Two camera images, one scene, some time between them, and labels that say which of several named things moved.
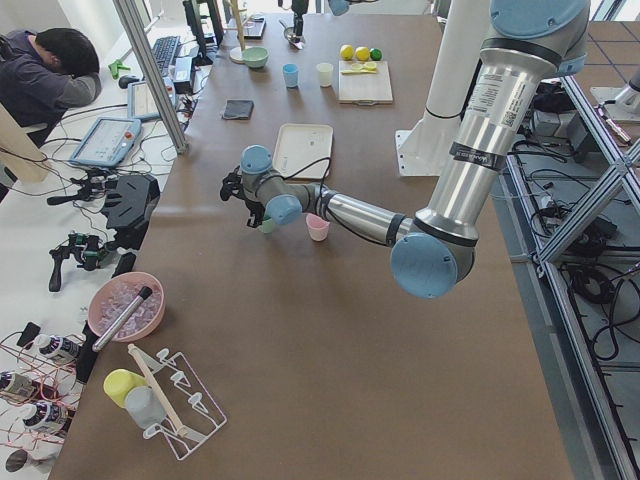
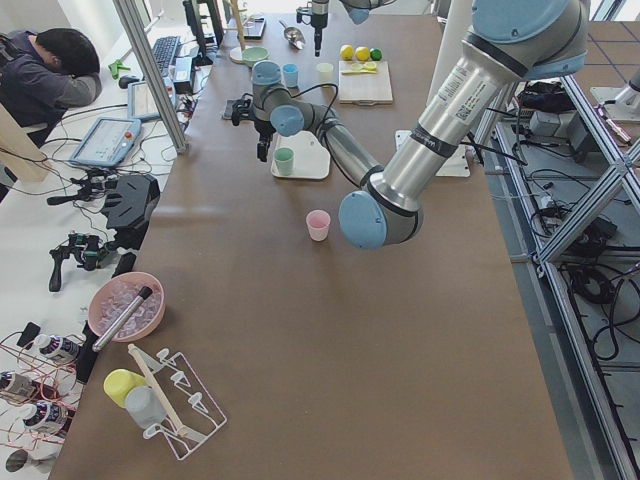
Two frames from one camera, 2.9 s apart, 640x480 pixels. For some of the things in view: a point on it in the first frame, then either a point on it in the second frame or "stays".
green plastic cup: x=268 y=226 -> x=284 y=159
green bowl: x=255 y=56 stays
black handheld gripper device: x=97 y=183 stays
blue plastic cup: x=291 y=72 stays
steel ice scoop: x=290 y=36 stays
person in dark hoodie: x=45 y=73 stays
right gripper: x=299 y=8 -> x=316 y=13
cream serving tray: x=304 y=151 stays
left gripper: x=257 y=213 -> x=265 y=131
